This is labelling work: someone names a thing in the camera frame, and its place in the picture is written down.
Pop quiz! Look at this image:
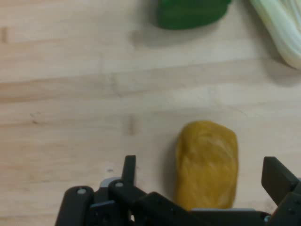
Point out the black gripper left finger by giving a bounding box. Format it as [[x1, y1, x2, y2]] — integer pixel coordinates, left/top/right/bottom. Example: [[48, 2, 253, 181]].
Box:
[[54, 155, 189, 226]]

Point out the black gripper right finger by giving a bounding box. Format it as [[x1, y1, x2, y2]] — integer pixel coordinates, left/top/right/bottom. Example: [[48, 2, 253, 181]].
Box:
[[261, 156, 301, 226]]

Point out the yellow bread loaf toy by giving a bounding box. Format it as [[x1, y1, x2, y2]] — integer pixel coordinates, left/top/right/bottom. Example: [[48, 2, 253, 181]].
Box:
[[174, 120, 239, 210]]

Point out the pale green cabbage toy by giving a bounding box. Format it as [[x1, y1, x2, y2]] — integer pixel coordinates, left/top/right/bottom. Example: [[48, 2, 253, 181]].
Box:
[[249, 0, 301, 70]]

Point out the green bell pepper toy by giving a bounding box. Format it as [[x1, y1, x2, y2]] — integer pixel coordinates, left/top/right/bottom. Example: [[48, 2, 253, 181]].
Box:
[[157, 0, 232, 31]]

